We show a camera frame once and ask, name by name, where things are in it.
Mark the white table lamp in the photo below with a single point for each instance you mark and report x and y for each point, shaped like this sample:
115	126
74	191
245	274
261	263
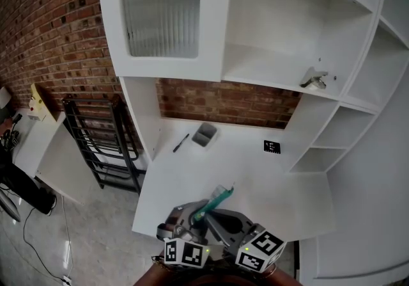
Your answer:
4	97

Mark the black metal rack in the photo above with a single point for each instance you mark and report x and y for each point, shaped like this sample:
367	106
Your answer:
118	137

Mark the thin wrist bangles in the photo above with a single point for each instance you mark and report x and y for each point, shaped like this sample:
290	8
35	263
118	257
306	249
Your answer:
271	271

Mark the silver metal bracket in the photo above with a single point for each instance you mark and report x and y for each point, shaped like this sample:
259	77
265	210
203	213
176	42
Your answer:
311	79

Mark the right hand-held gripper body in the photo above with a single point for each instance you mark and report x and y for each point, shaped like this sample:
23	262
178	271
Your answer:
262	251

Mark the white side table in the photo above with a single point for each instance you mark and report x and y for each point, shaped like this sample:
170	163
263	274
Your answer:
48	150

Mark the black printed square card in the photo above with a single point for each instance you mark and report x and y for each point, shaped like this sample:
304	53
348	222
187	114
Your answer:
272	146

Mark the white desk with shelf unit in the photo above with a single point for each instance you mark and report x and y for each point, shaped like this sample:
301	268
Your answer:
271	38

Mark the black pen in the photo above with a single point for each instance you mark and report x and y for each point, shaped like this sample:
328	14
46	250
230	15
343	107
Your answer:
181	143

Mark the white power strip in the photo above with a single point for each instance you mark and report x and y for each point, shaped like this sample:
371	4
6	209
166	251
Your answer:
67	280

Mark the clear bag with green zip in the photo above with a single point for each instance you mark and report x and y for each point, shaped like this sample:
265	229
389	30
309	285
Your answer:
217	200

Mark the grey pen holder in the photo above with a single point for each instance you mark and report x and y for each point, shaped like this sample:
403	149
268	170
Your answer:
204	136

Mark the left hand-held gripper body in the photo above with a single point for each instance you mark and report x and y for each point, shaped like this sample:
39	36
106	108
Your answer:
185	251

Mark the person's left forearm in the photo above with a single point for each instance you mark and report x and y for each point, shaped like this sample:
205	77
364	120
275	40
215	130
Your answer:
159	276

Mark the grey metal stand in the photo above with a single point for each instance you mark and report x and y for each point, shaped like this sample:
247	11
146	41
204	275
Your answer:
9	206

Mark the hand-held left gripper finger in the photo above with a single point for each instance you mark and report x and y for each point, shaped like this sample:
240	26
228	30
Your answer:
194	225
185	207

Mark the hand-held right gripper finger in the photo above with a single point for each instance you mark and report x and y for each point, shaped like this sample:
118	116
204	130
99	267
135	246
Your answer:
247	222
219	228

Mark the pale yellow box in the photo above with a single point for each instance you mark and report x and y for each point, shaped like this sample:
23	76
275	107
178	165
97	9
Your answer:
43	102

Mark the person's right forearm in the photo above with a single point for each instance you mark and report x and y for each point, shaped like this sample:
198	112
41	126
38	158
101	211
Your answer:
284	278

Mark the grey handheld device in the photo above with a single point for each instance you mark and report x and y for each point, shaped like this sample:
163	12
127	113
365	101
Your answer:
9	140

